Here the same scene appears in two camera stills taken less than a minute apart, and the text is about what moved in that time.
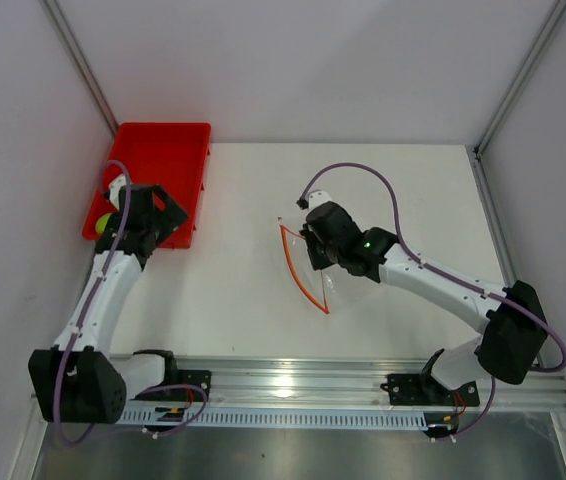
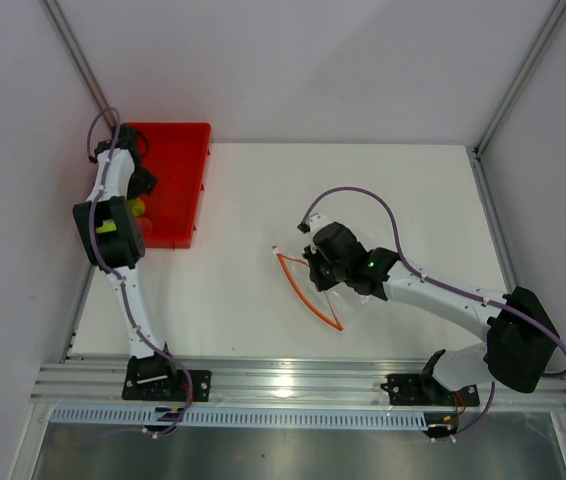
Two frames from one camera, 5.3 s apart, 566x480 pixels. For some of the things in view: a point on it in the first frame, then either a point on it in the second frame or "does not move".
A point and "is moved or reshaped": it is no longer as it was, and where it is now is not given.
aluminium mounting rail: x=347 y=384 does not move
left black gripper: x=171 y=216 to x=145 y=185
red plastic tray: x=174 y=156 does not move
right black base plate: x=416 y=389 does not move
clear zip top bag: x=302 y=262 is moved or reshaped
